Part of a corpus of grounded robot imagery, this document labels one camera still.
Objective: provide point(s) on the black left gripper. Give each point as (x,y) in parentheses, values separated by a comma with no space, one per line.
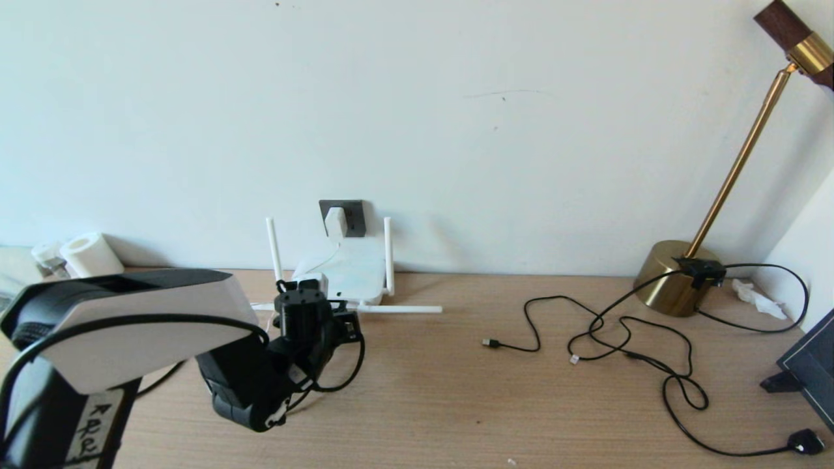
(339,329)

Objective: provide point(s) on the white router with four antennas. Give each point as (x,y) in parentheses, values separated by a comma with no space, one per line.
(355,277)

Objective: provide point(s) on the white power adapter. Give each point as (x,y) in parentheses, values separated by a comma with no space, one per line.
(336,223)

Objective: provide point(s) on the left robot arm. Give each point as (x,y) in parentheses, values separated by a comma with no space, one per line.
(143,326)

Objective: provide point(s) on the white toilet paper roll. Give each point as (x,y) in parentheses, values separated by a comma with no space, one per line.
(91,257)

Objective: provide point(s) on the small clear jar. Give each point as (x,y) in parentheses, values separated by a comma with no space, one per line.
(47,255)

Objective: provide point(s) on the brass desk lamp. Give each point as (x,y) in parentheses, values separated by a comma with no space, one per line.
(668,277)

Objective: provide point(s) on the crumpled white tissue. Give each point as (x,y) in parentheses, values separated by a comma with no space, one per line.
(756,299)

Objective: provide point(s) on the black clip stand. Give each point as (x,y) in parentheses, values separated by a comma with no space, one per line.
(779,382)

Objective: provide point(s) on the dark teal patterned board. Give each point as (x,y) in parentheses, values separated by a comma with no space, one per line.
(814,371)

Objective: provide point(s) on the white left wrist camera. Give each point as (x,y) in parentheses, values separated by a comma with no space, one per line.
(313,283)

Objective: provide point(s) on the grey wall socket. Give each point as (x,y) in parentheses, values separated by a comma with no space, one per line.
(357,218)

